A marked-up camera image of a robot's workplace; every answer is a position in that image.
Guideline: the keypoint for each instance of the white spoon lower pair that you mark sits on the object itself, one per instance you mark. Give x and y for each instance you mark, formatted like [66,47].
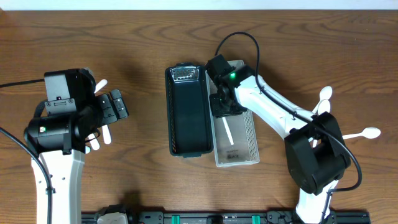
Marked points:
[323,106]

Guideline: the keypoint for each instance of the white fork upper left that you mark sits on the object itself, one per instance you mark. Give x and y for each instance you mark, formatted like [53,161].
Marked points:
[102,83]

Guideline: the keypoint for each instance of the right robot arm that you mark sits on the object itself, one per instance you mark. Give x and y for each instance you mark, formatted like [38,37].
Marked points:
[316,153]

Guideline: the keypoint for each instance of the clear plastic basket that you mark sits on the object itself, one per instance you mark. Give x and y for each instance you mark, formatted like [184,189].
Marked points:
[244,151]

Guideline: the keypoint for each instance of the white fork far left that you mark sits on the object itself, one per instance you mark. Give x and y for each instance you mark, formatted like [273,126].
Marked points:
[87,149]

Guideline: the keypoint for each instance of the white fork middle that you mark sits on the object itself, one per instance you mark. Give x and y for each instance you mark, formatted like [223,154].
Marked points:
[94,142]

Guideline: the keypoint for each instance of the white spoon upper pair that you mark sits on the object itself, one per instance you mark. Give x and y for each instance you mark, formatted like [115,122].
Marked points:
[325,94]

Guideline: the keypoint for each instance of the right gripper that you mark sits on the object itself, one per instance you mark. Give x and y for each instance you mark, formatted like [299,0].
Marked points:
[217,112]

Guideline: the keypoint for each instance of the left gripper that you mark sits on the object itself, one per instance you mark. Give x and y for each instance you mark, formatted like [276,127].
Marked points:
[109,109]

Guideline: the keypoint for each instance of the white spoon pair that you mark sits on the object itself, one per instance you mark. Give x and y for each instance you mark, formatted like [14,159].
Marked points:
[323,106]
[325,94]

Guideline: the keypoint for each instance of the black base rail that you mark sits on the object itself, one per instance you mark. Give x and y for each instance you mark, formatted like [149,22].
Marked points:
[119,214]

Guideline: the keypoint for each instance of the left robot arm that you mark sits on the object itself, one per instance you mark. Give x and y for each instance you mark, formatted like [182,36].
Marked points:
[60,142]

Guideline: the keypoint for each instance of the black plastic basket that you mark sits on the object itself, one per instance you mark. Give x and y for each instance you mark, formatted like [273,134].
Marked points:
[188,111]

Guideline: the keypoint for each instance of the white fork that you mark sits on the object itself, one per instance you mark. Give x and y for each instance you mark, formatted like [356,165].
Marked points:
[102,83]
[94,142]
[87,149]

